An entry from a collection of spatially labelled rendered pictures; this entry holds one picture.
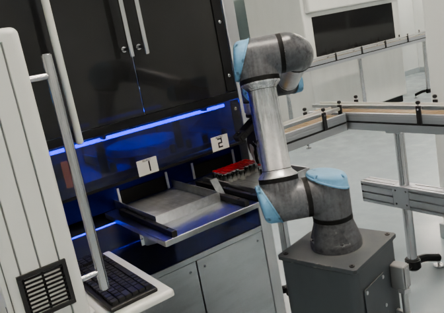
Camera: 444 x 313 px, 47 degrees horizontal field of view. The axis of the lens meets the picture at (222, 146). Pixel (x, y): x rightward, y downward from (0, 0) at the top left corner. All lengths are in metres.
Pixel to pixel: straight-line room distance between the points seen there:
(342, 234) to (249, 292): 0.94
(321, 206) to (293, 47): 0.45
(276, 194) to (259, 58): 0.38
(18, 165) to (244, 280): 1.35
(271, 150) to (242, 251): 0.90
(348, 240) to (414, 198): 1.23
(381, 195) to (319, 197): 1.39
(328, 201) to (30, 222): 0.78
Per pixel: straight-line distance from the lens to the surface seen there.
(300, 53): 1.49
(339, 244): 1.53
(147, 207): 1.94
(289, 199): 1.46
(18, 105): 1.23
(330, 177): 1.46
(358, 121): 2.76
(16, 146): 1.23
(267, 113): 1.46
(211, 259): 2.20
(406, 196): 2.75
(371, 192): 2.89
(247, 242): 2.29
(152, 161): 1.97
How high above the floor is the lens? 1.45
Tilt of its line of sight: 12 degrees down
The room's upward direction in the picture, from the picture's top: 11 degrees counter-clockwise
